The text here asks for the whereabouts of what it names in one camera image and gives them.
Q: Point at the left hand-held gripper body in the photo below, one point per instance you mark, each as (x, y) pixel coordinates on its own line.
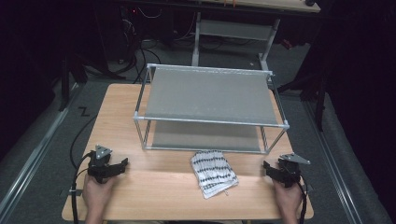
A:
(99, 169)

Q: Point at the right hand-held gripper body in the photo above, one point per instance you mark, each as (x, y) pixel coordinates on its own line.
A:
(289, 172)

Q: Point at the white black patterned cloth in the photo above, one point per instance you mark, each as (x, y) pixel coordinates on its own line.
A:
(213, 172)

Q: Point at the silver metal shelf rack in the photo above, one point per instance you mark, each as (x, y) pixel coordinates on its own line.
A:
(211, 96)

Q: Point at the person's left hand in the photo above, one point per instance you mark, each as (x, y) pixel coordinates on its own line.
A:
(95, 196)

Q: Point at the person's right hand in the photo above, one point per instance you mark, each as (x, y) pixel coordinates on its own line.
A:
(289, 200)

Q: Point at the grey tape piece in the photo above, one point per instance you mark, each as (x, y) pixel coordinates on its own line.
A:
(77, 192)

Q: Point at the dark metal stand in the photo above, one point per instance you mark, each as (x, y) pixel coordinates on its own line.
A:
(64, 87)
(320, 105)

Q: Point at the dark computer tower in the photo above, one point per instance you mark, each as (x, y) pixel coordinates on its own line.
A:
(115, 31)

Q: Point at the desk with white legs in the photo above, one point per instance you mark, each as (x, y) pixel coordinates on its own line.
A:
(236, 29)

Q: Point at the metal floor rail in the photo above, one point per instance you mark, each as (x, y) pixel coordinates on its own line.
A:
(31, 163)
(337, 183)

